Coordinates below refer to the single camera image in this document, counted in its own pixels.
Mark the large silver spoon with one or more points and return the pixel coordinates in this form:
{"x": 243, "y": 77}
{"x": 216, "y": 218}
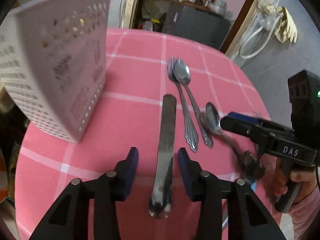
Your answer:
{"x": 182, "y": 73}

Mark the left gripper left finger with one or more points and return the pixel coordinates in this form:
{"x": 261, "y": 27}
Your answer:
{"x": 67, "y": 218}

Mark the steel table knife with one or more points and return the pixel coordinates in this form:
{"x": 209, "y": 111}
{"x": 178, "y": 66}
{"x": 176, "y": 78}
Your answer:
{"x": 161, "y": 196}

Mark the cream rubber gloves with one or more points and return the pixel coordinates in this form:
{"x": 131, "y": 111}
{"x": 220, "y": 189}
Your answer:
{"x": 285, "y": 28}

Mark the silver fork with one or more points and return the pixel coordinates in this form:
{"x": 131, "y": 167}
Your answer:
{"x": 190, "y": 133}

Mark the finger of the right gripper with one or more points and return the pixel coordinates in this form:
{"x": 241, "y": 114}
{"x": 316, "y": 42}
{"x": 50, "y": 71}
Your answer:
{"x": 253, "y": 169}
{"x": 244, "y": 125}

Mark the person's right hand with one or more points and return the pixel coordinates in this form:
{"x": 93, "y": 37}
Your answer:
{"x": 305, "y": 176}

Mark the small silver spoon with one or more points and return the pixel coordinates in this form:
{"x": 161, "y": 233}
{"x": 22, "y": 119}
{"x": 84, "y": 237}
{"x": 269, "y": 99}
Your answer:
{"x": 213, "y": 120}

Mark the pink fleece right sleeve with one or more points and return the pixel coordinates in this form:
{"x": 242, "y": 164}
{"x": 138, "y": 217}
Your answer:
{"x": 303, "y": 213}

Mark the dark grey cabinet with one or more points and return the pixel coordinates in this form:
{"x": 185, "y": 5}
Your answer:
{"x": 196, "y": 25}

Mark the pink checked tablecloth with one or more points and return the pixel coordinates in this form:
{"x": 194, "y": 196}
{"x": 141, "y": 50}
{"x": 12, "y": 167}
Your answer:
{"x": 128, "y": 115}

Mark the white perforated utensil holder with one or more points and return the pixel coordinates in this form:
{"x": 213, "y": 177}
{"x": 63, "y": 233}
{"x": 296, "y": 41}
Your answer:
{"x": 53, "y": 62}

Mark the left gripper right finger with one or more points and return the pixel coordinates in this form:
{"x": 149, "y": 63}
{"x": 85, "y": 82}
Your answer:
{"x": 248, "y": 218}

